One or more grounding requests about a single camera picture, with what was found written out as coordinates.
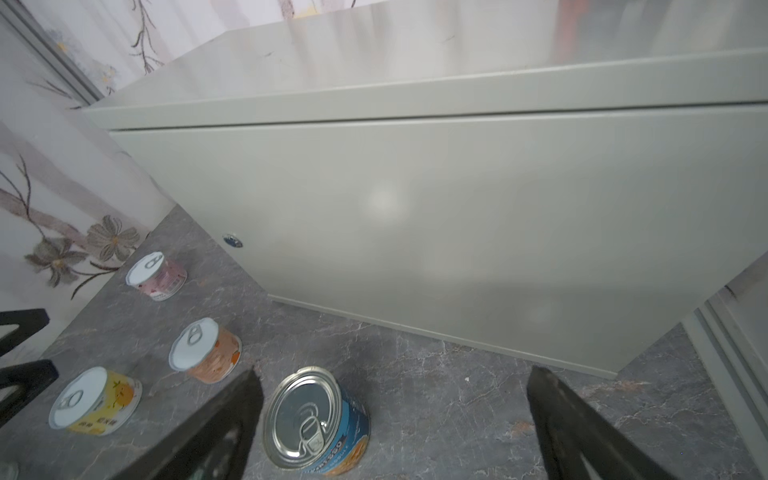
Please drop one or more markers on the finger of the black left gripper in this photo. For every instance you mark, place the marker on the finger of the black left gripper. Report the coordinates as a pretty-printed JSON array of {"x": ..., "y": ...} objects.
[
  {"x": 24, "y": 323},
  {"x": 26, "y": 382}
]

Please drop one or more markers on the orange small can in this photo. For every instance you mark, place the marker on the orange small can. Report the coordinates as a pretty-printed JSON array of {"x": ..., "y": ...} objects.
[{"x": 206, "y": 351}]

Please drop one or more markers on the pink small can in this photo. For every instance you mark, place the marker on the pink small can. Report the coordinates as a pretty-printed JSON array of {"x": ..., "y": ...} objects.
[{"x": 156, "y": 276}]

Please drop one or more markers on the grey metal cabinet box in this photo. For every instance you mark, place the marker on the grey metal cabinet box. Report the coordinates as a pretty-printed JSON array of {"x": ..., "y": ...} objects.
[{"x": 561, "y": 181}]

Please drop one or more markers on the yellow small can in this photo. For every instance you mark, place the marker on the yellow small can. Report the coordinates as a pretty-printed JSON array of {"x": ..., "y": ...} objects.
[{"x": 97, "y": 402}]

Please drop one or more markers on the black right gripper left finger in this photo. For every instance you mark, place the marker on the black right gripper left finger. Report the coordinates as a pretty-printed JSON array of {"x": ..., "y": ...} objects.
[{"x": 214, "y": 443}]

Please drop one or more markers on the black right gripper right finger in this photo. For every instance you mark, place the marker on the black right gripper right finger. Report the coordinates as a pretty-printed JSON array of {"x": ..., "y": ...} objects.
[{"x": 578, "y": 443}]

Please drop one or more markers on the blue soup can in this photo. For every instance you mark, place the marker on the blue soup can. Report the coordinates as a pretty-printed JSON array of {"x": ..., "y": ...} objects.
[{"x": 314, "y": 426}]

